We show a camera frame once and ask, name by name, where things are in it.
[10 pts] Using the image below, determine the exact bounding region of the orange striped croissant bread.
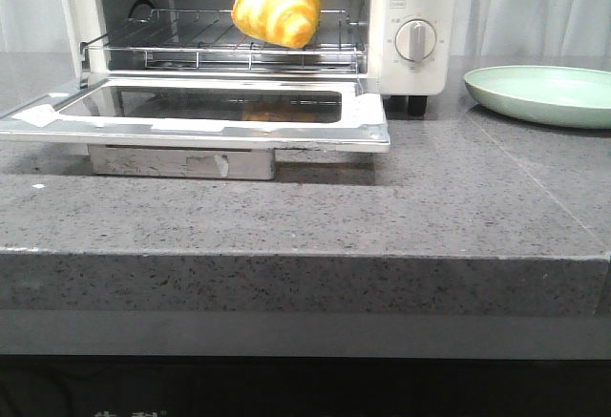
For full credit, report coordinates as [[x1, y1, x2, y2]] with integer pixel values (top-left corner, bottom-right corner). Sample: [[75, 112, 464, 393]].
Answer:
[[231, 0, 322, 50]]

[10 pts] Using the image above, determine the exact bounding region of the open glass oven door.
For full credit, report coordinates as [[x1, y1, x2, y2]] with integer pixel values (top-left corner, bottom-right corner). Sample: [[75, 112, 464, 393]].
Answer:
[[1, 72, 390, 153]]

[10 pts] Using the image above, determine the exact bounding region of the lower grey oven knob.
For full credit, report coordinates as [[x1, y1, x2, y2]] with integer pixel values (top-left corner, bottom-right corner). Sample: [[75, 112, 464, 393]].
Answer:
[[395, 19, 436, 63]]

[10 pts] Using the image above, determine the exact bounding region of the white toaster oven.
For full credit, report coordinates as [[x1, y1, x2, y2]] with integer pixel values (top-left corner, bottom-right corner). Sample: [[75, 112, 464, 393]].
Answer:
[[54, 0, 463, 116]]

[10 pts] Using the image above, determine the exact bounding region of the white curtain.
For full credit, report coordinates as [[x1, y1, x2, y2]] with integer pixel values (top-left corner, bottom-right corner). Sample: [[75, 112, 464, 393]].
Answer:
[[1, 0, 610, 57]]

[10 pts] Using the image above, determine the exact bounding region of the light green round plate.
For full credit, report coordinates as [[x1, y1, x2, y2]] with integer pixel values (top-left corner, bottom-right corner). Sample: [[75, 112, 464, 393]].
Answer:
[[464, 65, 610, 131]]

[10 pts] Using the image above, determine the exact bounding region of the white oven door handle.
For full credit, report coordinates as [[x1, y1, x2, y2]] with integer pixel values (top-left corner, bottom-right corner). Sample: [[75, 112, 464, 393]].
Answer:
[[88, 144, 276, 180]]

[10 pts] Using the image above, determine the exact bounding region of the metal wire oven rack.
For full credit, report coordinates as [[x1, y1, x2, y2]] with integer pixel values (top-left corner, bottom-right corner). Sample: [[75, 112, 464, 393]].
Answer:
[[80, 9, 367, 82]]

